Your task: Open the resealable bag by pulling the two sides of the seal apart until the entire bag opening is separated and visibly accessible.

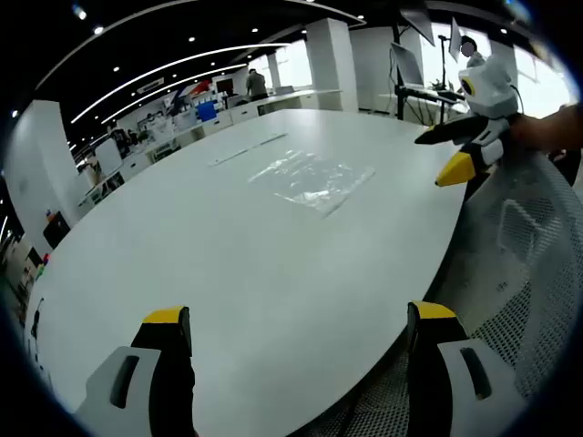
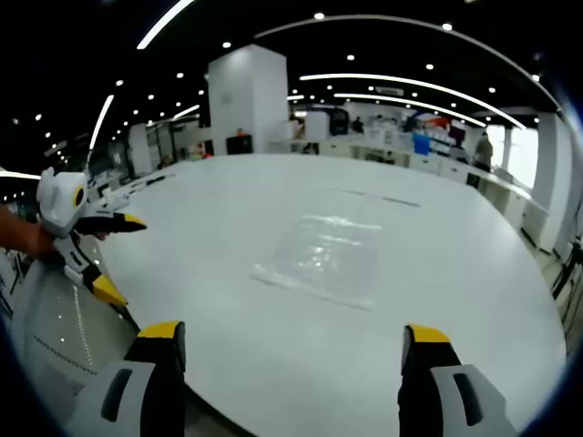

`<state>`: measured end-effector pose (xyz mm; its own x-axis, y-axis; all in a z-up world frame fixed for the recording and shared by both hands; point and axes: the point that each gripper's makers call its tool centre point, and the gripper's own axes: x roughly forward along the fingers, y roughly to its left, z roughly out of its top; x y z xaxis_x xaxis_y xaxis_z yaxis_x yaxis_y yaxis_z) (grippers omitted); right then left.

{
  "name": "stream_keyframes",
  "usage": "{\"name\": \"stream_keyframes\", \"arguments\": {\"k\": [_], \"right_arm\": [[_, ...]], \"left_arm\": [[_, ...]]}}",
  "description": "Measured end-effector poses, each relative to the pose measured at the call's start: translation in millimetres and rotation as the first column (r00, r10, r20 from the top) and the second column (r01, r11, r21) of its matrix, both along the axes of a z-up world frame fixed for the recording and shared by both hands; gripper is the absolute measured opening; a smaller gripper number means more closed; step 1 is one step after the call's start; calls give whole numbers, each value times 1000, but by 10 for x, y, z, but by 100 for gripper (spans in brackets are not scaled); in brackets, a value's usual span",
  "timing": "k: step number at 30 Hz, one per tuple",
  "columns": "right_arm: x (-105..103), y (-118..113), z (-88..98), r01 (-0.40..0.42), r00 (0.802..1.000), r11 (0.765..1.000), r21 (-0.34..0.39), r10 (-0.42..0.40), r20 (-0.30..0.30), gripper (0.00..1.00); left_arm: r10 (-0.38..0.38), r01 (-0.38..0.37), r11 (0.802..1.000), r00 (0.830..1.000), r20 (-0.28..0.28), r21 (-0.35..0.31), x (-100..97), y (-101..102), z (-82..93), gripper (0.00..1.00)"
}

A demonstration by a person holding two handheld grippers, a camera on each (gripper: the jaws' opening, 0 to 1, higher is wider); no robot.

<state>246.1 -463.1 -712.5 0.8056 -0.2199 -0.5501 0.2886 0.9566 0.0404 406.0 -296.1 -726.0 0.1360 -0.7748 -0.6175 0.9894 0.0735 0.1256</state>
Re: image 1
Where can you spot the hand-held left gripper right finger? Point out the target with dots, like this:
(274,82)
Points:
(451,378)

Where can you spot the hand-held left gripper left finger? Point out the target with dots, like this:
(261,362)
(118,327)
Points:
(136,387)

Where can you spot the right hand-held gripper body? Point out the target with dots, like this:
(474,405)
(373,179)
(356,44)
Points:
(489,91)

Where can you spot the clear resealable bag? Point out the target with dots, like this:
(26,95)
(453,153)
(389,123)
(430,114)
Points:
(314,179)

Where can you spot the black tripod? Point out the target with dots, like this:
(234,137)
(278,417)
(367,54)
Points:
(443,64)

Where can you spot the black monitor stand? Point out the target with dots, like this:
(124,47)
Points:
(400,102)

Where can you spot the computer monitor on stand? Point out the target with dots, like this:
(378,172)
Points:
(406,66)

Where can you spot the grey mesh chair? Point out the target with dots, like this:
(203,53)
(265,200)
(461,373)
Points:
(524,255)

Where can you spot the long white counter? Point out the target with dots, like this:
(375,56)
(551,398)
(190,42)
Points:
(291,100)

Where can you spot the black cabinet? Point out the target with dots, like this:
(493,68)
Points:
(57,230)

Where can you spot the white board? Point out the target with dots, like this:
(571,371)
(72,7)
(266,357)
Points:
(108,157)

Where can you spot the blue box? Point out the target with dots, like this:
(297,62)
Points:
(206,110)

